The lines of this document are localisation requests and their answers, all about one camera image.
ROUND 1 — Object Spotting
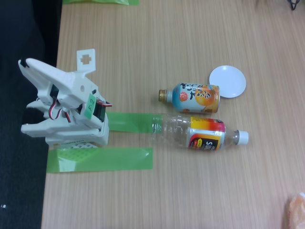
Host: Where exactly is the clear plastic bottle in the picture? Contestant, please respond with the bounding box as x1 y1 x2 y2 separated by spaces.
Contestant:
152 114 250 151

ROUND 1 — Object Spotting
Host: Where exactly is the orange juice bottle can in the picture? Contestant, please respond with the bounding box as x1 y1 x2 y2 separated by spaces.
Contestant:
158 83 220 114

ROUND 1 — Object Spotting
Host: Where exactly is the green plastic sheet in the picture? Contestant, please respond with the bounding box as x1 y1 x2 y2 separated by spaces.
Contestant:
62 0 140 6

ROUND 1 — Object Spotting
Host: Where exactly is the long green tape strip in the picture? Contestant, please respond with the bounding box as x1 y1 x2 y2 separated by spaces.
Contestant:
47 147 153 174

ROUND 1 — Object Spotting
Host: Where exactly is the white round plate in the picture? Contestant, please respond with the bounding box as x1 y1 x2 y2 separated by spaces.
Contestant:
209 65 247 99

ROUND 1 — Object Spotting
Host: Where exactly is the orange plastic bag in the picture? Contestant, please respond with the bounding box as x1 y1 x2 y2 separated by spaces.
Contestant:
287 192 305 229

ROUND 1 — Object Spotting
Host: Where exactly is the black cable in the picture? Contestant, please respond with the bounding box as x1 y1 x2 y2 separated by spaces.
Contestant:
287 0 301 11

